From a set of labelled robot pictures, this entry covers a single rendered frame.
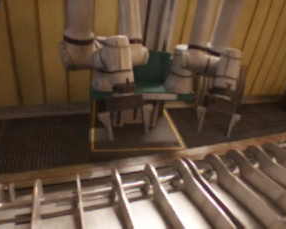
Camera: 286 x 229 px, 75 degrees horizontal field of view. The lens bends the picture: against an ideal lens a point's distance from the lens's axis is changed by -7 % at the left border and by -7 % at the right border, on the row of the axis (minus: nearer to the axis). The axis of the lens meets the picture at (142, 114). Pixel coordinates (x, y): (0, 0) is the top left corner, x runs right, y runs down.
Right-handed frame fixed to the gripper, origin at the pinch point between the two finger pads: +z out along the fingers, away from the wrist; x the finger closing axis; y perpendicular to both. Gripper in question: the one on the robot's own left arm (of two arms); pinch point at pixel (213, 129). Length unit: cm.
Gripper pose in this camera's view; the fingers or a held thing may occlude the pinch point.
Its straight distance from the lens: 87.5
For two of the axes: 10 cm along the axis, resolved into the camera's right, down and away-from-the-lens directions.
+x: 9.7, 1.9, 1.4
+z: -2.1, 9.7, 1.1
